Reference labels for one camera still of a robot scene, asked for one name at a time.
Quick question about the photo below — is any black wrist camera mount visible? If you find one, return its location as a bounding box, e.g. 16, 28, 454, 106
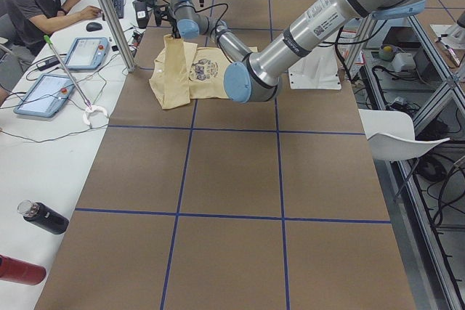
153, 0, 171, 27

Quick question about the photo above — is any white plastic chair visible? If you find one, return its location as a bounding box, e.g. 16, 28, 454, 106
358, 109, 450, 161

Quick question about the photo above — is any red water bottle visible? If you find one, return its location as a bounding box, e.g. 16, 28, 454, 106
1, 256, 47, 285

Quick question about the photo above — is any aluminium frame post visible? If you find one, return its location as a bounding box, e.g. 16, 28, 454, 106
98, 0, 136, 73

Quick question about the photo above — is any black computer mouse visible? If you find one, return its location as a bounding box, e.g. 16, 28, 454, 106
86, 22, 102, 32

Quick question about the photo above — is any person in grey shirt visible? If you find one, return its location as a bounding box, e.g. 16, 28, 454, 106
5, 0, 102, 55

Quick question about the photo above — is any cream long sleeve shirt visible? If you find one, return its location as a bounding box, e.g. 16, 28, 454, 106
149, 34, 230, 110

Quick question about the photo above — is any lower blue teach pendant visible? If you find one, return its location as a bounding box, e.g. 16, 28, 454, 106
14, 73, 75, 118

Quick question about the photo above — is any black water bottle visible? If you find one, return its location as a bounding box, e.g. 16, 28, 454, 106
17, 200, 69, 234

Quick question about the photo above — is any blue teach pendant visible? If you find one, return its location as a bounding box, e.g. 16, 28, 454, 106
64, 37, 109, 71
14, 73, 75, 118

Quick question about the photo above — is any metal rod green handle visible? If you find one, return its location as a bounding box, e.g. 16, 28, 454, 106
44, 35, 92, 110

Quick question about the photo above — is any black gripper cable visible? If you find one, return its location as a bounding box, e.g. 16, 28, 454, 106
188, 2, 230, 41

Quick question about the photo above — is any white ring tool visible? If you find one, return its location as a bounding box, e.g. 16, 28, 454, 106
82, 105, 109, 128

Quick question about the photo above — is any upper blue teach pendant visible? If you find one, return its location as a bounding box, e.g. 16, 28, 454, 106
64, 37, 109, 71

